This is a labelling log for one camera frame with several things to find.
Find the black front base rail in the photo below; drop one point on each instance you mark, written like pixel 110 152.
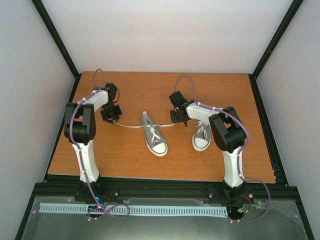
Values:
pixel 119 189

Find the light blue cable duct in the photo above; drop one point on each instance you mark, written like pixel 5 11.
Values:
pixel 135 210

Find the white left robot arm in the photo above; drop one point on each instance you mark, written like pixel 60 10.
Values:
pixel 80 126

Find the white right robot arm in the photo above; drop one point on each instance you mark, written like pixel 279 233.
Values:
pixel 228 132

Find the black frame post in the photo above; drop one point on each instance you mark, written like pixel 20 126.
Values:
pixel 281 29
pixel 46 19

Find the grey sneaker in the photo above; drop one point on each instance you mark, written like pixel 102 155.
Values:
pixel 160 148
pixel 199 144

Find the black left frame post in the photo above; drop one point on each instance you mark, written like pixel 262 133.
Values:
pixel 46 19

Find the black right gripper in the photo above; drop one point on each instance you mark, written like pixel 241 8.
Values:
pixel 174 119

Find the clear plastic front sheet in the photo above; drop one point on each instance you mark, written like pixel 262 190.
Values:
pixel 278 220

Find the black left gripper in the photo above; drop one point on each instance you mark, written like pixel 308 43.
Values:
pixel 110 120

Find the black right frame post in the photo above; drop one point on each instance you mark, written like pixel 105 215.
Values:
pixel 281 29

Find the white shoelace of sneaker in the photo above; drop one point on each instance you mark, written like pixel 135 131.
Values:
pixel 203 131
pixel 152 127

